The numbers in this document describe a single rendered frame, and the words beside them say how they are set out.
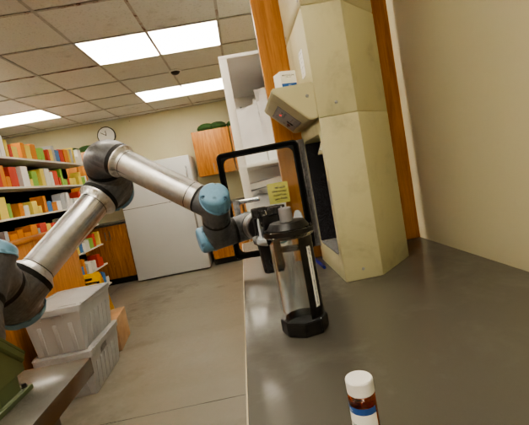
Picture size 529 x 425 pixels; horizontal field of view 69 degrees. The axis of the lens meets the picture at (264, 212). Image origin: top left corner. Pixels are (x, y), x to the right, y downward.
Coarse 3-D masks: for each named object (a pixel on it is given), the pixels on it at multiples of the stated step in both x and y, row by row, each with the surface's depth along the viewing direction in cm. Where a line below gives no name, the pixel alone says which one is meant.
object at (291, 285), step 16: (272, 240) 79; (288, 240) 77; (272, 256) 81; (288, 256) 78; (288, 272) 78; (288, 288) 79; (304, 288) 78; (320, 288) 81; (288, 304) 79; (304, 304) 78; (288, 320) 80; (304, 320) 79
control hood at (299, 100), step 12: (300, 84) 104; (312, 84) 104; (276, 96) 105; (288, 96) 104; (300, 96) 104; (312, 96) 104; (276, 108) 118; (288, 108) 108; (300, 108) 104; (312, 108) 105; (276, 120) 134; (300, 120) 112; (312, 120) 107
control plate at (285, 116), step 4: (280, 108) 114; (276, 112) 123; (280, 112) 119; (284, 112) 115; (276, 116) 129; (280, 116) 124; (284, 116) 121; (288, 116) 118; (292, 116) 114; (280, 120) 129; (284, 120) 125; (288, 120) 122; (296, 120) 115; (284, 124) 131; (292, 124) 124; (296, 124) 120; (292, 128) 130
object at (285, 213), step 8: (280, 208) 80; (288, 208) 80; (280, 216) 80; (288, 216) 80; (272, 224) 80; (280, 224) 78; (288, 224) 78; (296, 224) 78; (304, 224) 78; (272, 232) 79
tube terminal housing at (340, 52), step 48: (336, 0) 103; (288, 48) 130; (336, 48) 104; (336, 96) 105; (384, 96) 119; (336, 144) 106; (384, 144) 117; (336, 192) 107; (384, 192) 114; (384, 240) 112
